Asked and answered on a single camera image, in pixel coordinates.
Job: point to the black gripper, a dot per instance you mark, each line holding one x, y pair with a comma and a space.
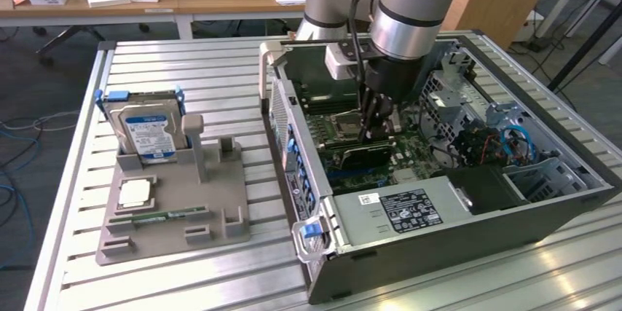
394, 78

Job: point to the black graphics card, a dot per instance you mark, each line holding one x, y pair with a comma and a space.
365, 158

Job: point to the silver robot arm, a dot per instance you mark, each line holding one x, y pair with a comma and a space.
413, 8

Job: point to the metal socket cover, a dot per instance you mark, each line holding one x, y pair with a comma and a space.
394, 123

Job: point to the tall metal disk bay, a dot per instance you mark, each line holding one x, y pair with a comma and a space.
448, 114

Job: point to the CPU socket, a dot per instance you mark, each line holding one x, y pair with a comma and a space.
346, 124

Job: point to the green motherboard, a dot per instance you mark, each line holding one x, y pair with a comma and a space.
409, 150

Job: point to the silver chipset heatsink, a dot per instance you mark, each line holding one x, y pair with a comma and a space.
406, 176

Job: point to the blue expansion slot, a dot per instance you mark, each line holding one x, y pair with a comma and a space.
350, 173

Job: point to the black slanted pole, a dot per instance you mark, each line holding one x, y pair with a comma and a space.
578, 52

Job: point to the grey power supply unit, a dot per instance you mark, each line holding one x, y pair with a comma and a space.
359, 216

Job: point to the low metal disk bay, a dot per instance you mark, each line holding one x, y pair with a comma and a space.
549, 180

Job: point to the blue case latch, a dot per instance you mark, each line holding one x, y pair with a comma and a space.
311, 231

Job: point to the open grey PC case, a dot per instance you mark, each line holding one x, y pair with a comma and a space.
437, 252

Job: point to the hard disk with blue caddy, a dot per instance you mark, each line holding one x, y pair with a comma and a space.
146, 132

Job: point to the grey parts rack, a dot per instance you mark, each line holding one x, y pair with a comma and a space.
185, 194

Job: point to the silver CPU chip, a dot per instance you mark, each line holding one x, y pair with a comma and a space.
135, 193

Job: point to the green RAM stick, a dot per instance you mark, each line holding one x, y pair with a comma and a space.
155, 216

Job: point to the black office chair base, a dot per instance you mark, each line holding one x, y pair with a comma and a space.
58, 39

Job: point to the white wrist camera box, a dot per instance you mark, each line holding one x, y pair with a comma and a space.
341, 63

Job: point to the white table frame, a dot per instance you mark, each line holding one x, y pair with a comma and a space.
558, 8

